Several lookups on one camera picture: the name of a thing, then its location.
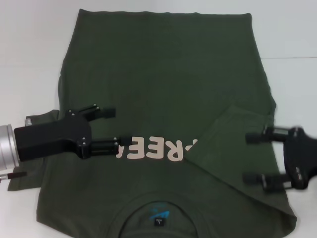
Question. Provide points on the dark green FREE! t-shirt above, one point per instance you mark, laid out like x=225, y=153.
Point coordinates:
x=161, y=74

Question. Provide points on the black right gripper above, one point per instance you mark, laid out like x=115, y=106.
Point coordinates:
x=302, y=156

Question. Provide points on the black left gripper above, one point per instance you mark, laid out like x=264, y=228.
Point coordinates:
x=49, y=138

